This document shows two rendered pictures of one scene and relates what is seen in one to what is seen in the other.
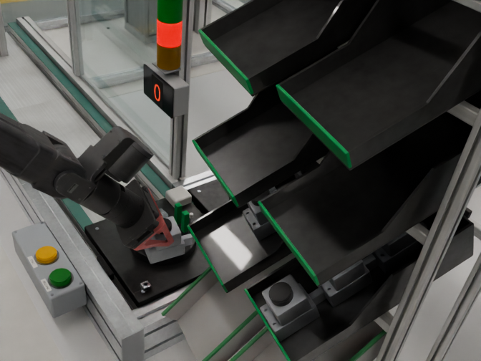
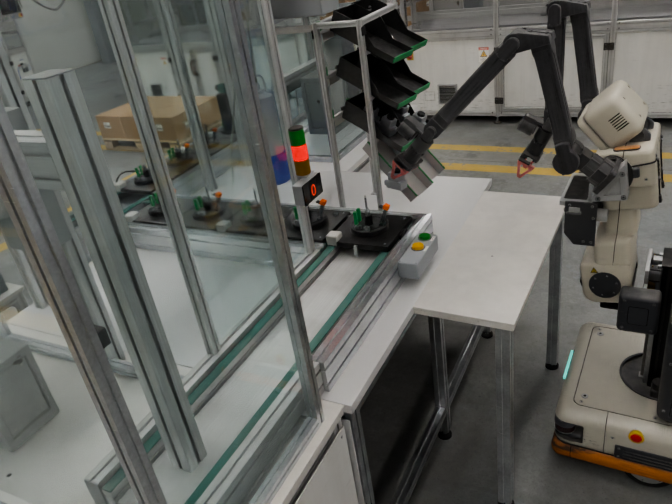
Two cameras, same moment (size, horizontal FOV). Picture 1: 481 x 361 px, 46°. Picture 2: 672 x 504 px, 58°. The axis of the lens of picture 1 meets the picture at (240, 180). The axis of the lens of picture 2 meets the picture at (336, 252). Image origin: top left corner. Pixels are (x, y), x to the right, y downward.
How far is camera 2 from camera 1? 254 cm
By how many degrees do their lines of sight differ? 86
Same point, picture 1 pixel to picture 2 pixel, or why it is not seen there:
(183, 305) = (408, 191)
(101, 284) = (413, 230)
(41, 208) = (390, 267)
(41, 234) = (407, 256)
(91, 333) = not seen: hidden behind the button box
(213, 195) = (319, 232)
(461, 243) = not seen: hidden behind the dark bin
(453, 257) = not seen: hidden behind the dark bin
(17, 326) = (449, 268)
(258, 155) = (393, 95)
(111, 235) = (383, 239)
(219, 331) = (411, 181)
